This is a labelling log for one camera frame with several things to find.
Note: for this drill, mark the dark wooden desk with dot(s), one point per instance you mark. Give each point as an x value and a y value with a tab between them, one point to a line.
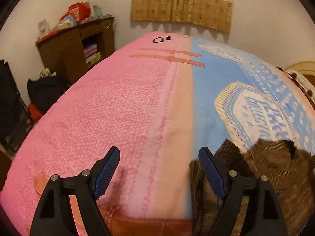
63	52

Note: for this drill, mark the brown knitted sweater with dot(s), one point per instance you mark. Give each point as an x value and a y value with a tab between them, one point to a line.
290	171

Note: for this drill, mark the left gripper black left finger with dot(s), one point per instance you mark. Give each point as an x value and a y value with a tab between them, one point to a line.
53	215

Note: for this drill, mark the cream round wooden headboard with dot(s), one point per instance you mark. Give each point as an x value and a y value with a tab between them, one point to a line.
304	67

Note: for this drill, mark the white card on desk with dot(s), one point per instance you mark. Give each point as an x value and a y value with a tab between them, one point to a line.
43	28

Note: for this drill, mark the colourful patterned bed sheet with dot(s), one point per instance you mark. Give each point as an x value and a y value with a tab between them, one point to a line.
159	103

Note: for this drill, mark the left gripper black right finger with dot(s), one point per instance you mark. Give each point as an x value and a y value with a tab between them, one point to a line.
263	215

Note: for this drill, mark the red gift bag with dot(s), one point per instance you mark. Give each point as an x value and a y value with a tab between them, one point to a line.
79	11

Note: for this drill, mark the black bag on floor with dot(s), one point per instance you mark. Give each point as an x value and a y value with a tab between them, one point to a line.
45	92

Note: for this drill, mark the beige window curtain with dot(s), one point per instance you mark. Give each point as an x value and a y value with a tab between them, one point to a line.
214	14

